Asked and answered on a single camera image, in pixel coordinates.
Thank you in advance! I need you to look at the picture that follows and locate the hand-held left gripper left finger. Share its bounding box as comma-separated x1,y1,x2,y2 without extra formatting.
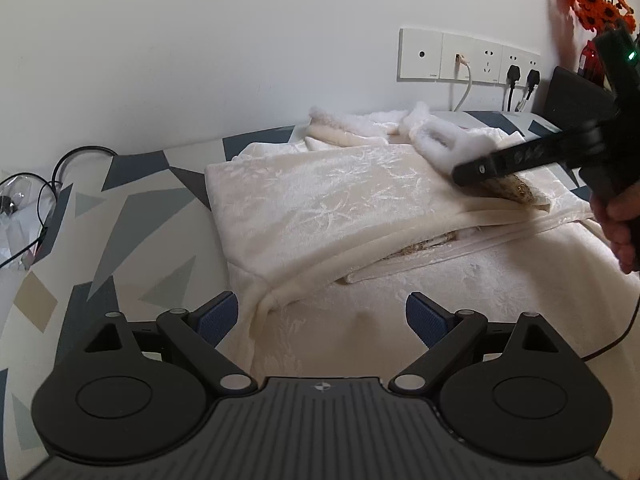
82,290,259,395

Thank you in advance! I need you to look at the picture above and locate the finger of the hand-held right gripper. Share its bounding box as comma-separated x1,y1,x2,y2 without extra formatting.
451,126,604,189

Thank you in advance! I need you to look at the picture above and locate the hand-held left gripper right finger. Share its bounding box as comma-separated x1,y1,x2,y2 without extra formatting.
389,291,557,395

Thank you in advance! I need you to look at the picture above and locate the white velvet embroidered garment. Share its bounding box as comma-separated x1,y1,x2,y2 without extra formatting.
204,102,640,378

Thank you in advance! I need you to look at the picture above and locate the person's right hand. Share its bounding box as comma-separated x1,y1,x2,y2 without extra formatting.
589,192,640,275

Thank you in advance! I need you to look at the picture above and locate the dark rectangular object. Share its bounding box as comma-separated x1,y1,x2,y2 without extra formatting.
544,66,619,132

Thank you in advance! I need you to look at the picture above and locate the red object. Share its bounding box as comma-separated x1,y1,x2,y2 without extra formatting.
576,41,607,84

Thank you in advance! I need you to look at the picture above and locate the black power plug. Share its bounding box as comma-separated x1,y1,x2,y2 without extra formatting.
504,63,524,112
515,69,542,112

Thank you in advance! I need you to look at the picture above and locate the clear plastic bag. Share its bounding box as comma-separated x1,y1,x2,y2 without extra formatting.
0,175,67,272

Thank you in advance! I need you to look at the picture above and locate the white cable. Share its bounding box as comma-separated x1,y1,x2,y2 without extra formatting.
452,54,474,112

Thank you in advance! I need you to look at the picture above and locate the white wall socket panel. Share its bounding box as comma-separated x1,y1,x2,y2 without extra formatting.
398,27,542,85

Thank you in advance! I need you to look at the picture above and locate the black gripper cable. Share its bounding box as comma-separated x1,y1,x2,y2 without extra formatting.
581,294,640,361

